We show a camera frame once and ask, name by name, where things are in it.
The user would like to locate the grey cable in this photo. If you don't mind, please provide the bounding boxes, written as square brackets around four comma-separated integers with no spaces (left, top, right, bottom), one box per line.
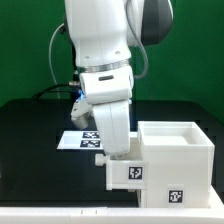
[48,23,68,87]

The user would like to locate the small white drawer box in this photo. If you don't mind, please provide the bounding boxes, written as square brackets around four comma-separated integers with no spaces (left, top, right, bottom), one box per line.
[94,137,148,192]

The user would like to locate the black cables at base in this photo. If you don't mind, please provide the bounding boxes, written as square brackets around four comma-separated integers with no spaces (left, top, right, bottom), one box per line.
[31,82,82,101]

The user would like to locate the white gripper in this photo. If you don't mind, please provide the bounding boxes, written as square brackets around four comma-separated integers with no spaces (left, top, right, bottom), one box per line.
[92,100,130,156]

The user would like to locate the white marker tag plate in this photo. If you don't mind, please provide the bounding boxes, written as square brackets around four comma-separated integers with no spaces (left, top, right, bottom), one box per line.
[57,131,103,150]

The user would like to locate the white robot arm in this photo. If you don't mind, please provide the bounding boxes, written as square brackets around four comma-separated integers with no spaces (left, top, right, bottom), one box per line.
[65,0,173,155]

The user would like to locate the black camera stand pole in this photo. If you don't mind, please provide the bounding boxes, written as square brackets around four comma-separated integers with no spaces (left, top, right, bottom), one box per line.
[69,47,80,87]

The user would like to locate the large white drawer housing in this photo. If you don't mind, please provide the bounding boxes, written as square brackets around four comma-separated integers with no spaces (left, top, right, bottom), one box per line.
[138,121,215,208]

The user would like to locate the white L-shaped table fence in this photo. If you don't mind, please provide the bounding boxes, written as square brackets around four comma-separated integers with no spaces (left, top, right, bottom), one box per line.
[0,189,224,224]

